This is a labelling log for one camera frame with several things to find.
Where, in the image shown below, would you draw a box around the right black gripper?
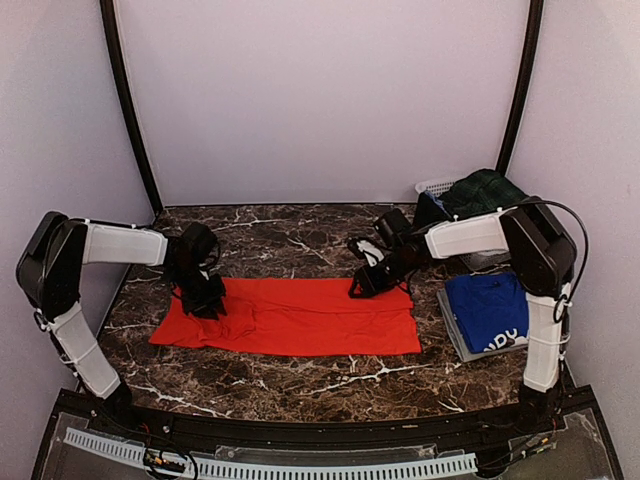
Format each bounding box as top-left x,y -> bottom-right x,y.
349,251 -> 419,299

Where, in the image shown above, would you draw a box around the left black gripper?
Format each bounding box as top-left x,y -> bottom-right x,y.
165,263 -> 225,319

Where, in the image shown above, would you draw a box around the red t-shirt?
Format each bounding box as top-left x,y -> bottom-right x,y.
149,278 -> 422,357

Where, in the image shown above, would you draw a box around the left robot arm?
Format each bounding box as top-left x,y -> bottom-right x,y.
16,211 -> 226,436

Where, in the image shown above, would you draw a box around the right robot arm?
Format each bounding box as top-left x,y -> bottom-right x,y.
347,197 -> 588,393

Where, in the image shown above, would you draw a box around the white laundry basket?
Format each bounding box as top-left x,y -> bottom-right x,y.
414,178 -> 457,198

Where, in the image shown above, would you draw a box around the grey folded garment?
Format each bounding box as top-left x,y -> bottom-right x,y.
436,272 -> 534,364

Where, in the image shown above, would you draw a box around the black garment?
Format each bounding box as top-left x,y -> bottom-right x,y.
412,191 -> 452,229

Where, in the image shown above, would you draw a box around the blue printed t-shirt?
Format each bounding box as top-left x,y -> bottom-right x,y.
444,272 -> 531,353

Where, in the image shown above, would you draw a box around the dark green plaid garment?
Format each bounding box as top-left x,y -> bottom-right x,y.
438,169 -> 529,219

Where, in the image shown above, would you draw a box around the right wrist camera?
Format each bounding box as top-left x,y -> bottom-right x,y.
374,208 -> 411,249

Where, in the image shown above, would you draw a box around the black front rail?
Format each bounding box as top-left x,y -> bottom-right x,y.
67,395 -> 552,452

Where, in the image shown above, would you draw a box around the white slotted cable duct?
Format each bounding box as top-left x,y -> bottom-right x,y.
64,427 -> 478,479

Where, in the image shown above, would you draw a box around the left black frame post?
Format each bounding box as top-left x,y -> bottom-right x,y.
99,0 -> 164,215

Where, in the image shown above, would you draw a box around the black frame post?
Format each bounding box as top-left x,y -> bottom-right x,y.
495,0 -> 545,176
99,0 -> 164,215

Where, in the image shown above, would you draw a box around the right black frame post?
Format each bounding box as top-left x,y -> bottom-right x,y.
495,0 -> 545,176

